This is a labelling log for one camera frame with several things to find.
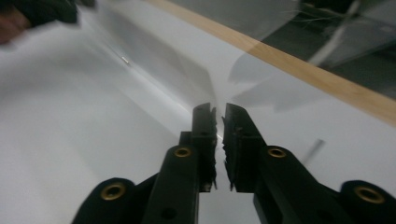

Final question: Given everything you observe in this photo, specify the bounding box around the white metal desk frame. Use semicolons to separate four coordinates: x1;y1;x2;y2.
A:
306;0;396;68

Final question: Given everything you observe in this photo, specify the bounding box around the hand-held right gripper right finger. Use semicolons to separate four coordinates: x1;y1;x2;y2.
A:
221;103;357;224

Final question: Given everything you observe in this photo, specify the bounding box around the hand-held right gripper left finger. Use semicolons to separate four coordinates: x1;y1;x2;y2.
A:
141;102;218;224

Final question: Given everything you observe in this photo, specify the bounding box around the clear plastic zip bag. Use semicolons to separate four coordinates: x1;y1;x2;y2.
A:
78;0;396;141

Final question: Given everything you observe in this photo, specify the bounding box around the long metal standoff pin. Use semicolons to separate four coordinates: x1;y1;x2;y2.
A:
301;138;326;165

